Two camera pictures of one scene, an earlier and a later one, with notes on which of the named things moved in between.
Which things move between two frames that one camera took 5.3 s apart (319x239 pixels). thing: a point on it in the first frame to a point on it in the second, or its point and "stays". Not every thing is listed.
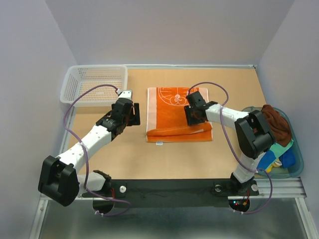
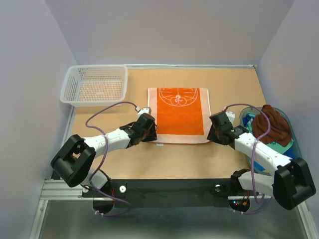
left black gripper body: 128,118 to 150,135
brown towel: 278,125 stays
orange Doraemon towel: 166,120 stays
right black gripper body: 192,117 to 214,134
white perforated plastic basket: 79,78 stays
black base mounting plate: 170,192 stays
